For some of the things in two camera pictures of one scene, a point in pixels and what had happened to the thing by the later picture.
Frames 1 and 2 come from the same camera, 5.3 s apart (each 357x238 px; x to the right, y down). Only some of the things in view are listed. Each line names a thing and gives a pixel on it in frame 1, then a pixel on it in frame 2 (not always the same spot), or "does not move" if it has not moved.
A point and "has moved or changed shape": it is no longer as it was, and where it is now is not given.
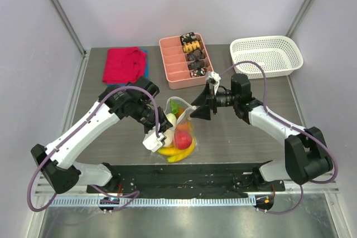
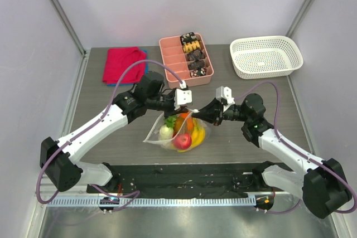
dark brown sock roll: x=194 y=56 does not move
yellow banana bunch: x=178 y=154 → x=198 y=135
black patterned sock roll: x=187 y=38 does not move
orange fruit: x=182 y=126 has moved or changed shape
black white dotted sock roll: x=197 y=72 does not move
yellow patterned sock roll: x=188 y=47 does not move
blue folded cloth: x=146 y=73 does not move
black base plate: x=187 y=179 does not move
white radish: x=169 y=134 has moved or changed shape
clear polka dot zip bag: x=179 y=111 has moved or changed shape
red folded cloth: x=124 y=65 does not move
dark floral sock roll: x=196 y=65 does not move
